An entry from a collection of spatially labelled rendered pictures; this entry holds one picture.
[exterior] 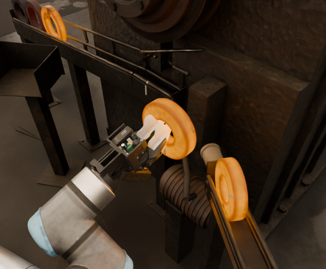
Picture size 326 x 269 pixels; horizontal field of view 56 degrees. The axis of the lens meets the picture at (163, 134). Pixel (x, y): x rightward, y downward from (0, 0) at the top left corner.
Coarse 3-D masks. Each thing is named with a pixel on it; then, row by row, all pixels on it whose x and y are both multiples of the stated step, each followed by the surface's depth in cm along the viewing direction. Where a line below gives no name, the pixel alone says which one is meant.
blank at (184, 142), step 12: (144, 108) 74; (156, 108) 70; (168, 108) 67; (180, 108) 68; (168, 120) 69; (180, 120) 67; (180, 132) 68; (192, 132) 68; (168, 144) 74; (180, 144) 70; (192, 144) 70; (168, 156) 77; (180, 156) 73
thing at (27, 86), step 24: (0, 48) 130; (24, 48) 129; (48, 48) 127; (0, 72) 131; (24, 72) 135; (48, 72) 121; (24, 96) 121; (48, 120) 141; (48, 144) 150; (48, 168) 171; (72, 168) 171
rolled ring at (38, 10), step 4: (32, 0) 154; (28, 4) 156; (32, 4) 152; (36, 4) 153; (28, 8) 158; (32, 8) 154; (36, 8) 152; (40, 8) 153; (28, 12) 161; (32, 12) 163; (36, 12) 153; (40, 12) 152; (28, 16) 164; (32, 16) 164; (40, 16) 153; (32, 20) 164; (36, 20) 166; (40, 20) 154; (32, 24) 165; (36, 24) 166; (40, 24) 157; (40, 28) 165; (44, 28) 157; (40, 32) 162
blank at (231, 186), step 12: (216, 168) 80; (228, 168) 71; (240, 168) 71; (216, 180) 81; (228, 180) 71; (240, 180) 69; (228, 192) 72; (240, 192) 68; (228, 204) 73; (240, 204) 68; (228, 216) 74; (240, 216) 71
